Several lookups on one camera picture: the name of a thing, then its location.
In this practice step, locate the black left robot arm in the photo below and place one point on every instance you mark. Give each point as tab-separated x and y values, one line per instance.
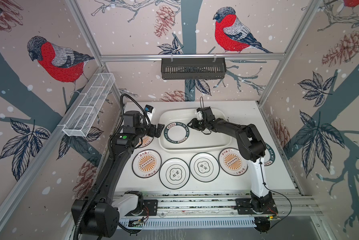
97	213

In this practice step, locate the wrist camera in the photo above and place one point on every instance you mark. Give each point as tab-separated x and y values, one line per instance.
149	110
199	114

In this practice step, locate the orange plate far left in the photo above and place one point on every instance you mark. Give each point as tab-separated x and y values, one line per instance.
144	141

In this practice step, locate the white mesh wall shelf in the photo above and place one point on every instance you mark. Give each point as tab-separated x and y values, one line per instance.
84	115

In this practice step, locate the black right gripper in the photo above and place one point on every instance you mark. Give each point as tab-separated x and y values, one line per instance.
195	123

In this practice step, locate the green rim plate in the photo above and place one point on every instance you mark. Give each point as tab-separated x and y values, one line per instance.
270	156
176	133

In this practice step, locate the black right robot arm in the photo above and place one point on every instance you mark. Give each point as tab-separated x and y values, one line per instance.
251	147

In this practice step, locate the orange sunburst plate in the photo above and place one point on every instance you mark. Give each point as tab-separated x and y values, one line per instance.
232	162
146	164

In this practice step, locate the white plastic bin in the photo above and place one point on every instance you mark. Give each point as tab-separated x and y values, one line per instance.
197	140

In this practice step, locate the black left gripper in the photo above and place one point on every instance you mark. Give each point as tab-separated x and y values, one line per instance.
152	132

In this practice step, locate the white flower plate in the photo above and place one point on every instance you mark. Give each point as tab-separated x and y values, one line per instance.
204	167
174	173

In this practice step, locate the aluminium front rail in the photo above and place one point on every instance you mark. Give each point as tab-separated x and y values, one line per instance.
222	205

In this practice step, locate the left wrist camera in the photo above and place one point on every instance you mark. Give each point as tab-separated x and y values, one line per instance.
149	110

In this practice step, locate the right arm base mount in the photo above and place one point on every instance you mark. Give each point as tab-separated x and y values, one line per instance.
244	207

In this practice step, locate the black hanging wire basket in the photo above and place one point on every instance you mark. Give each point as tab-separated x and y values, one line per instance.
193	69

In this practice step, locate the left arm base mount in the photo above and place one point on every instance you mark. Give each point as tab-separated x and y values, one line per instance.
149	209

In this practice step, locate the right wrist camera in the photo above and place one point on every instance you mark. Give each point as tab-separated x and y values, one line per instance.
199	114

